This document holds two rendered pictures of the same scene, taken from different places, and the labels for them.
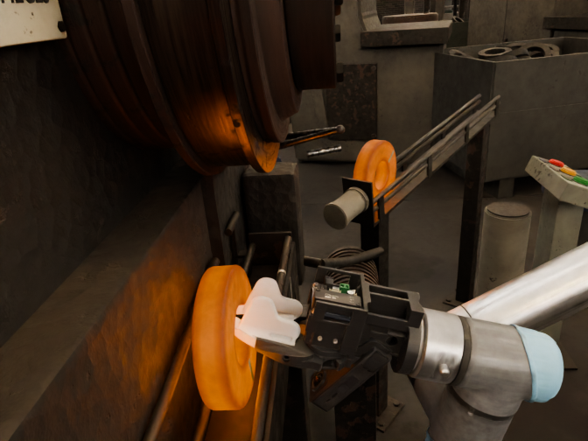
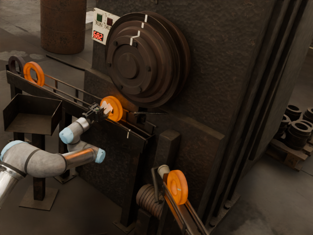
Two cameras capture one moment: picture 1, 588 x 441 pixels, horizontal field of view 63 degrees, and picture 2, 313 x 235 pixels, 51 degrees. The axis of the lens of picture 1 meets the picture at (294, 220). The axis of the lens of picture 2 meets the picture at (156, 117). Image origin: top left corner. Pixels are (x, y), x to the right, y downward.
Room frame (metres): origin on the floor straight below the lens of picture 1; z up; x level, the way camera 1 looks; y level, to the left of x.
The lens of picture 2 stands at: (1.40, -1.30, 1.73)
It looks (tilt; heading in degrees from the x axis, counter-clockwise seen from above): 31 degrees down; 116
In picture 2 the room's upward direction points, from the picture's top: 11 degrees clockwise
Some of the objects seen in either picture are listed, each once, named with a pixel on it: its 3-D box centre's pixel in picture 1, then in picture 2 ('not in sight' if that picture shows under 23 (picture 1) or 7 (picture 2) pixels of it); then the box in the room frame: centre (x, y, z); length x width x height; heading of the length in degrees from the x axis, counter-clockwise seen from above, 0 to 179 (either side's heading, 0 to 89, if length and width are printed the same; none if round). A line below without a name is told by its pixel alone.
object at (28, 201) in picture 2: not in sight; (35, 155); (0.09, -0.17, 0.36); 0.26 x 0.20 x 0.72; 29
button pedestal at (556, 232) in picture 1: (551, 266); not in sight; (1.23, -0.75, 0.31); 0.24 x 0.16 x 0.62; 174
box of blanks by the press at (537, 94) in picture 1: (528, 108); not in sight; (2.93, -1.48, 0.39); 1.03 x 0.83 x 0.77; 99
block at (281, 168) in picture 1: (274, 226); (166, 151); (0.86, 0.04, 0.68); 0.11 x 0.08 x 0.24; 84
